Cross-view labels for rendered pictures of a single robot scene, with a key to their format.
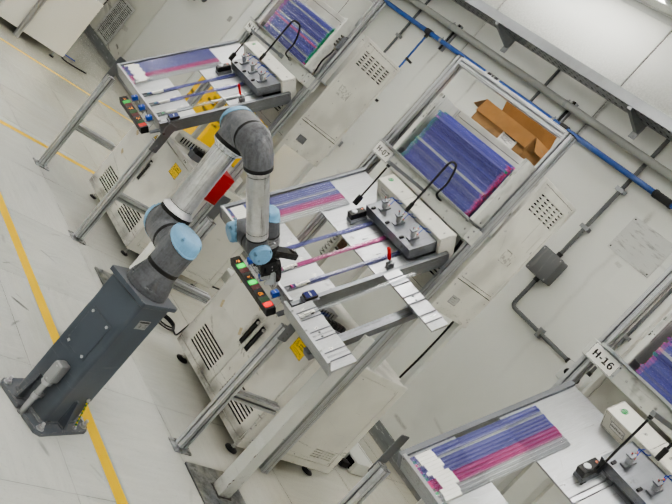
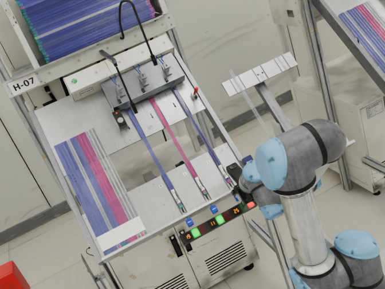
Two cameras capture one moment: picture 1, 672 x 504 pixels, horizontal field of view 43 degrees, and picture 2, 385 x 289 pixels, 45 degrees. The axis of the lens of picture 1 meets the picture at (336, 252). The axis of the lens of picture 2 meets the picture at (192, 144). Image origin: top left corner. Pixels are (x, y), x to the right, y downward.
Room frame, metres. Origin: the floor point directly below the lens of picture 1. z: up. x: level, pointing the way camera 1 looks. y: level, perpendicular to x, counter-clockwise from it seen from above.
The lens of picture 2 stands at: (2.31, 1.41, 1.72)
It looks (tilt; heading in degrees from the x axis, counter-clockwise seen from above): 25 degrees down; 305
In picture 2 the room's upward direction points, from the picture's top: 21 degrees counter-clockwise
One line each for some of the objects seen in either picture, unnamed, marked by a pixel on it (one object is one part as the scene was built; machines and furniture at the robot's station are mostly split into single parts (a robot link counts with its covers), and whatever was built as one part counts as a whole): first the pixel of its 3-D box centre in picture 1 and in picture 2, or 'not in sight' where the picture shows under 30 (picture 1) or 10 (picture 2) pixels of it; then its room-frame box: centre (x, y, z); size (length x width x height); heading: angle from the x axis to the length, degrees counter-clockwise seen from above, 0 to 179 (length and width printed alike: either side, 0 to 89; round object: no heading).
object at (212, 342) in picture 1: (286, 368); (166, 225); (3.77, -0.19, 0.31); 0.70 x 0.65 x 0.62; 47
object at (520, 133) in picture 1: (521, 133); not in sight; (3.94, -0.27, 1.82); 0.68 x 0.30 x 0.20; 47
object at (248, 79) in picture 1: (193, 144); not in sight; (4.61, 0.99, 0.66); 1.01 x 0.73 x 1.31; 137
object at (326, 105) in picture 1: (250, 120); not in sight; (4.77, 0.86, 0.95); 1.35 x 0.82 x 1.90; 137
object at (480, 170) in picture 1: (460, 165); (87, 7); (3.64, -0.15, 1.52); 0.51 x 0.13 x 0.27; 47
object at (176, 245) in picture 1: (177, 248); (356, 256); (2.62, 0.39, 0.72); 0.13 x 0.12 x 0.14; 44
